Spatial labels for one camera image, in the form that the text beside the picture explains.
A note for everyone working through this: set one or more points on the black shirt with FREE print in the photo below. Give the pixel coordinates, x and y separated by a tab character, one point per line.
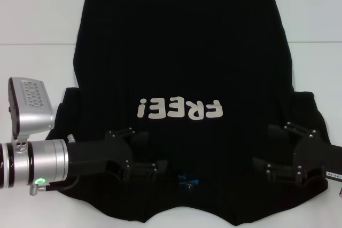
173	51

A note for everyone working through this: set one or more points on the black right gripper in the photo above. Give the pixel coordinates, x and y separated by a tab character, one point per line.
312	156

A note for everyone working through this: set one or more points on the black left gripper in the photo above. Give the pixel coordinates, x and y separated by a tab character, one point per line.
101	156

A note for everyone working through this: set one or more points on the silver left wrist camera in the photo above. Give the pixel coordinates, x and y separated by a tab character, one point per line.
32	105

